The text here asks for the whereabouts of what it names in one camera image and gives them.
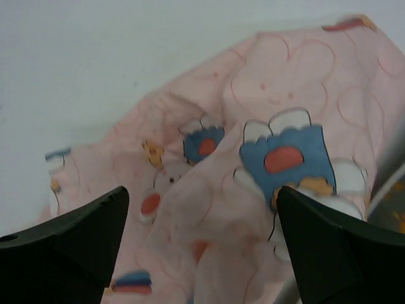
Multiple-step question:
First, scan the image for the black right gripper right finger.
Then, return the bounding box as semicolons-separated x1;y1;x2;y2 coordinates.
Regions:
274;186;404;303

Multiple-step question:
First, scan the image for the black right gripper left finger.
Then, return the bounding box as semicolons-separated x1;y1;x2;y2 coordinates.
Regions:
1;186;129;304

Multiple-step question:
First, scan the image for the pink cartoon print pillowcase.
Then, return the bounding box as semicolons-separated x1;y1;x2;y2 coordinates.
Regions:
44;16;404;303

